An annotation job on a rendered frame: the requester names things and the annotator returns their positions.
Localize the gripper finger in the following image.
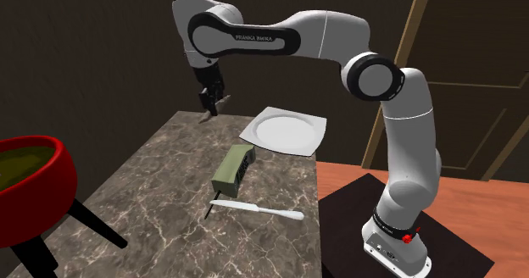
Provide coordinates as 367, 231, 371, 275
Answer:
214, 93, 232, 111
199, 87, 219, 118

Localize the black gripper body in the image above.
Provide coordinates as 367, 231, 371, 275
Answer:
192, 61, 226, 99

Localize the green radio with antenna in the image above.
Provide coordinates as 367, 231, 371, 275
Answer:
203, 143, 257, 220

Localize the white square plate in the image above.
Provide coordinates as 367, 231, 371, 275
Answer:
238, 106, 328, 158

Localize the white knife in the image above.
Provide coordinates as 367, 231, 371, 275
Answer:
209, 198, 306, 222

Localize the dark robot stand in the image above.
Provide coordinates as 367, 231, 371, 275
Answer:
317, 172, 495, 278

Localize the red chair with black legs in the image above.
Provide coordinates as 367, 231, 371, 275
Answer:
0, 135, 130, 278

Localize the brown wooden door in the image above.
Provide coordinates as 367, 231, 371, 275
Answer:
360, 0, 529, 183

